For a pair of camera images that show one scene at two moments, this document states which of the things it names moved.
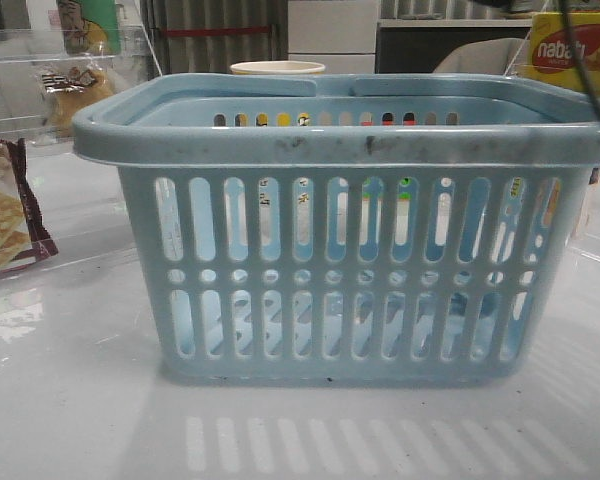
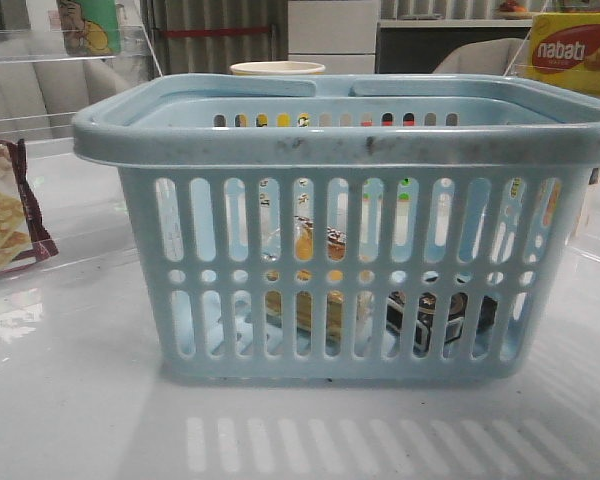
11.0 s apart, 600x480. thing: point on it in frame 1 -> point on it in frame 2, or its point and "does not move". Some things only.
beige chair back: [505, 56] does not move
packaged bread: [69, 90] -> [304, 250]
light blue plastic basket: [349, 228] does not move
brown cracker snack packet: [12, 232] does not move
